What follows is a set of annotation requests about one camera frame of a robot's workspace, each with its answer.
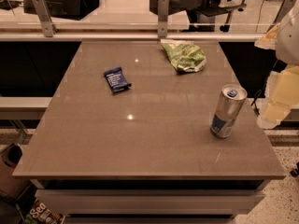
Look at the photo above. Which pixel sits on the brown bin on floor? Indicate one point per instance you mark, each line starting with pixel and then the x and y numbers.
pixel 11 188

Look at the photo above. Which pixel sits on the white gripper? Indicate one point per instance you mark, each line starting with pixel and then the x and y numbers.
pixel 289 41

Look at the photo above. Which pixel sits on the right metal railing bracket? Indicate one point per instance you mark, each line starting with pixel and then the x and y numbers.
pixel 284 9

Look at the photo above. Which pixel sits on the metal railing bracket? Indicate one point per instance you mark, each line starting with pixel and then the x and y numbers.
pixel 163 7
pixel 284 9
pixel 42 11

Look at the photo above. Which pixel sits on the middle metal railing bracket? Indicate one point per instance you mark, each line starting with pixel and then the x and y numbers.
pixel 163 7

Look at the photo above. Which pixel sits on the left metal railing bracket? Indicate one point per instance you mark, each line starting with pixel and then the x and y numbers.
pixel 42 11

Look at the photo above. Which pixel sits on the dark blue snack bar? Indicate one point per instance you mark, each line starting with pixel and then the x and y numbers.
pixel 116 80

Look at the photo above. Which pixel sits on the green chip bag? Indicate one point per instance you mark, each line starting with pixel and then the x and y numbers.
pixel 185 56

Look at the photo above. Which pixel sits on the silver blue redbull can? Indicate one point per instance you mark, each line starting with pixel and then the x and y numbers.
pixel 230 102

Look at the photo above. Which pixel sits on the magazine on floor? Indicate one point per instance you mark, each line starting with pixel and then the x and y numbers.
pixel 40 214

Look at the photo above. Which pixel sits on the grey bench rail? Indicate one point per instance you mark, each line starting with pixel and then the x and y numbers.
pixel 23 107

